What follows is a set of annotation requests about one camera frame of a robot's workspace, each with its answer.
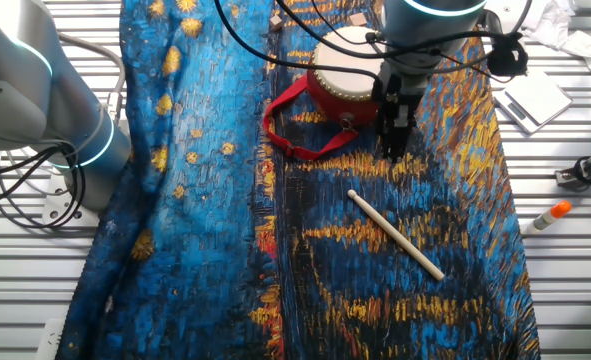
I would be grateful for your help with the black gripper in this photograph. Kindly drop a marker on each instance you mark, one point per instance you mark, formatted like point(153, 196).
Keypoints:
point(400, 85)

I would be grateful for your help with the white digital scale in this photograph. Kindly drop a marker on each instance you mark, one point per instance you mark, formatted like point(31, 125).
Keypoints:
point(537, 97)

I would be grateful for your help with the white power strip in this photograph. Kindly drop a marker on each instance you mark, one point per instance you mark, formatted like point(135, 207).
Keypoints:
point(50, 340)

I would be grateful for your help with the metal bracket clamp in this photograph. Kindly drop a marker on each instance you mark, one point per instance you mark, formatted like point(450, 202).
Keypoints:
point(567, 176)

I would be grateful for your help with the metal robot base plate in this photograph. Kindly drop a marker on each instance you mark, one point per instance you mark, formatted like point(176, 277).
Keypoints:
point(57, 210)

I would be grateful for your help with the blue starry night painted cloth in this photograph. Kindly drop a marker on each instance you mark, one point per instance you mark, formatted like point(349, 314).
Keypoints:
point(200, 200)

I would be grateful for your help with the glue stick with orange cap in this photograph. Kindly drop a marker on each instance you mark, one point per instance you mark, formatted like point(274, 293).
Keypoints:
point(550, 216)

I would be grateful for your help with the small wooden cube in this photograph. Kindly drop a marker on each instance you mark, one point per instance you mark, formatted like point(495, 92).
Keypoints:
point(275, 23)
point(358, 19)

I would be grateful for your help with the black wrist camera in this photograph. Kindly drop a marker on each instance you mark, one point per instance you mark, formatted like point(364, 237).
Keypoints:
point(507, 57)

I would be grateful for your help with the crumpled white paper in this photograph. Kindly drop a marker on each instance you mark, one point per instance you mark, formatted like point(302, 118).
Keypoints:
point(587, 47)

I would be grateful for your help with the pale wooden drumstick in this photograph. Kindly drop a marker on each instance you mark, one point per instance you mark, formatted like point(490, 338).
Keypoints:
point(395, 234)

